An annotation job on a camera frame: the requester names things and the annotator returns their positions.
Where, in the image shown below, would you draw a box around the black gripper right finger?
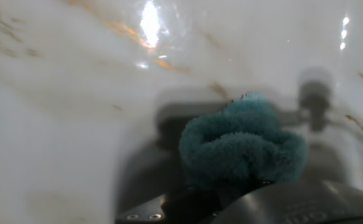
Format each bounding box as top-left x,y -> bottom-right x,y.
252,179 -> 276,190

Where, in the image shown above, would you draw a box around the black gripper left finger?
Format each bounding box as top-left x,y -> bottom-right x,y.
115,189 -> 224,224

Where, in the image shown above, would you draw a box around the teal terry cloth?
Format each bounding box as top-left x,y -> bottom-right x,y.
178,91 -> 308,195

